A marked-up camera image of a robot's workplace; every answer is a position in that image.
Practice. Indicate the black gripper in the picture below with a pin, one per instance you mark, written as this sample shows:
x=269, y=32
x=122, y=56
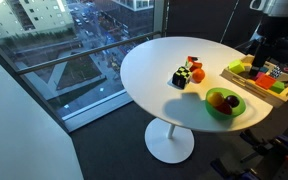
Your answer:
x=262, y=53

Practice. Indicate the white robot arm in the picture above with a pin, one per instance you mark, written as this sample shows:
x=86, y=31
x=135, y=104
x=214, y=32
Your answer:
x=273, y=26

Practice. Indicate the green plastic bowl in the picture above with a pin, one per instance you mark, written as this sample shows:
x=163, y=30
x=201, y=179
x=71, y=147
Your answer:
x=236, y=111

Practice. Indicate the blue cube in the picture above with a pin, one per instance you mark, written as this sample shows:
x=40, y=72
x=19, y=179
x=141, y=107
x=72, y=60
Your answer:
x=264, y=69

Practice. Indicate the magenta cube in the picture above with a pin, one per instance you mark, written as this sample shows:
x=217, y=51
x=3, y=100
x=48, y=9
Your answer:
x=259, y=74

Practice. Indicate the black white patterned cube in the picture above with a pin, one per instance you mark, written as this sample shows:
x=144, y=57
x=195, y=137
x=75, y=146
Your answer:
x=276, y=72

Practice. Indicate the lime green cube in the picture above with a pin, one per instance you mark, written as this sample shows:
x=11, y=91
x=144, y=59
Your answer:
x=236, y=66

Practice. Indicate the orange cube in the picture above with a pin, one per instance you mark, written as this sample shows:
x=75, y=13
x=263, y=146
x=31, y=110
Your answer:
x=265, y=81

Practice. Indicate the grey cube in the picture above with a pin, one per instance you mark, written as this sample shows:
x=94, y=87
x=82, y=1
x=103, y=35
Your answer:
x=283, y=77

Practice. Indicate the wooden tray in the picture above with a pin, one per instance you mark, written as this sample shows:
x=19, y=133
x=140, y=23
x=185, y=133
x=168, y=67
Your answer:
x=244, y=81

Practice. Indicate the dark purple plum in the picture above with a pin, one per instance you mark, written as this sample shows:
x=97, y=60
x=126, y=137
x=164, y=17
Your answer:
x=232, y=100

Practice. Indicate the large orange fruit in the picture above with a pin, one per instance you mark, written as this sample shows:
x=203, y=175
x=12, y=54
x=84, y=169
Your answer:
x=198, y=75

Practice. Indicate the red apple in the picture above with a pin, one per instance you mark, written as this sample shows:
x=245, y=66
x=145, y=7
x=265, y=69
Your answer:
x=224, y=108

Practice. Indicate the red white patterned cube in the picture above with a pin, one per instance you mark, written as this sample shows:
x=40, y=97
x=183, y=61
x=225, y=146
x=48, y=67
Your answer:
x=192, y=63

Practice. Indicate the black green checkered cube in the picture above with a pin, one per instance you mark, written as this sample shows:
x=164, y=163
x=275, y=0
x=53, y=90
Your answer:
x=181, y=77

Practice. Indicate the window railing bar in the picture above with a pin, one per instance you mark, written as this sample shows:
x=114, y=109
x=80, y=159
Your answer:
x=84, y=53

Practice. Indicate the black clamp with orange handle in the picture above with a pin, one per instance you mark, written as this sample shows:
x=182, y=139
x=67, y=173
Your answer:
x=263, y=147

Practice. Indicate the white round table pedestal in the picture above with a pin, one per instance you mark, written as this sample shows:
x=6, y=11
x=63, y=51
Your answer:
x=167, y=142

